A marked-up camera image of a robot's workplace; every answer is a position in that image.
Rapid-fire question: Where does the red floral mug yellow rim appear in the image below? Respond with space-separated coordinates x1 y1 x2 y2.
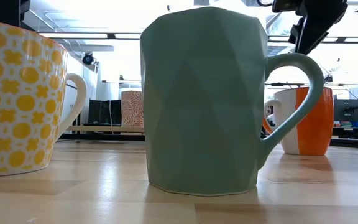
121 90 145 128

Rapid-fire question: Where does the black ceiling camera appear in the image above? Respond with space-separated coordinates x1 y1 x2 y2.
81 52 95 66

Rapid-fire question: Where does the orange and white mug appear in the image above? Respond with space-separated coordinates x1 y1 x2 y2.
263 86 334 156

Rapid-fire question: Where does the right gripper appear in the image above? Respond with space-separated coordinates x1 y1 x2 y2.
272 0 349 55

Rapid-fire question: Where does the mint green faceted mug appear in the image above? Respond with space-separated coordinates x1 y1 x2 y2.
139 6 325 197

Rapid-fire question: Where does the dark storage shelf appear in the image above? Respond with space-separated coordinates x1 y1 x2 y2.
333 98 358 139

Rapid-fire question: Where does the yellow dotted white mug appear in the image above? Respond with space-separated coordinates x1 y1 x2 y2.
0 19 88 179

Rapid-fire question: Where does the black box with cable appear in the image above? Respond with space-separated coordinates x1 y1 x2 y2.
87 98 122 126

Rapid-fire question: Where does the black metal table frame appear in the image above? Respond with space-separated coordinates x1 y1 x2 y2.
59 133 358 149

